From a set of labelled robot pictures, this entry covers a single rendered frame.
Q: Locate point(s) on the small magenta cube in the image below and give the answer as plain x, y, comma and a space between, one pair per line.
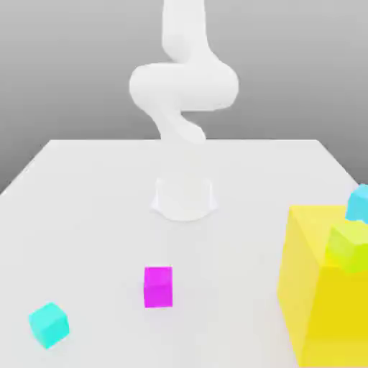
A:
158, 287

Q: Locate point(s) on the small sky blue cube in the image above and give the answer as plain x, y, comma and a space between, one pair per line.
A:
359, 205

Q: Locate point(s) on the small lime green cube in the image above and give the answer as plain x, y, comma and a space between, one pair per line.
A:
349, 247

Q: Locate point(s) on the large yellow box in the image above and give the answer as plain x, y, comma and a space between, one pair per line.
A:
330, 316

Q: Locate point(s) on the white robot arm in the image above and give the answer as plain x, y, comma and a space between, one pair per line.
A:
184, 86

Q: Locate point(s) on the small turquoise cube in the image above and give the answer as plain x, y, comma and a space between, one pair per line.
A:
49, 326

